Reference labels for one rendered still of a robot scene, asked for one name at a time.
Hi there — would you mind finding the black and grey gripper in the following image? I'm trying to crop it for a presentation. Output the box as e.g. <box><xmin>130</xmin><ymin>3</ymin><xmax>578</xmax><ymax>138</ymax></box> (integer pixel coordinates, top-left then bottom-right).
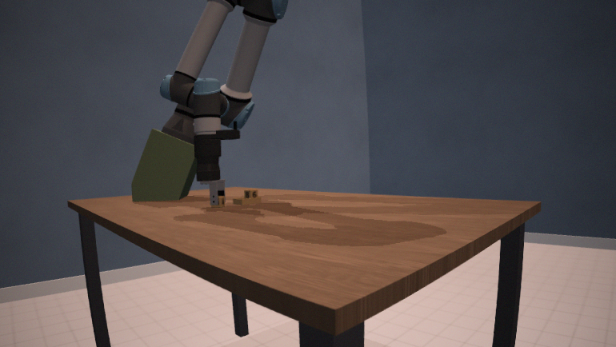
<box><xmin>193</xmin><ymin>118</ymin><xmax>240</xmax><ymax>205</ymax></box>

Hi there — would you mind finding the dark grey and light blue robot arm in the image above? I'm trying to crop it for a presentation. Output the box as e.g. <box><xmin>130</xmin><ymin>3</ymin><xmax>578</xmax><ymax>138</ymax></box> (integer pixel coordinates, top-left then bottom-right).
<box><xmin>160</xmin><ymin>0</ymin><xmax>288</xmax><ymax>145</ymax></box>

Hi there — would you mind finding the orange number cube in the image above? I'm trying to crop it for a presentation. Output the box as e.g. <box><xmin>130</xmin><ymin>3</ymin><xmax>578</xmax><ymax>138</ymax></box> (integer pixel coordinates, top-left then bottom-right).
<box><xmin>211</xmin><ymin>196</ymin><xmax>225</xmax><ymax>208</ymax></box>
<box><xmin>244</xmin><ymin>189</ymin><xmax>258</xmax><ymax>198</ymax></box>

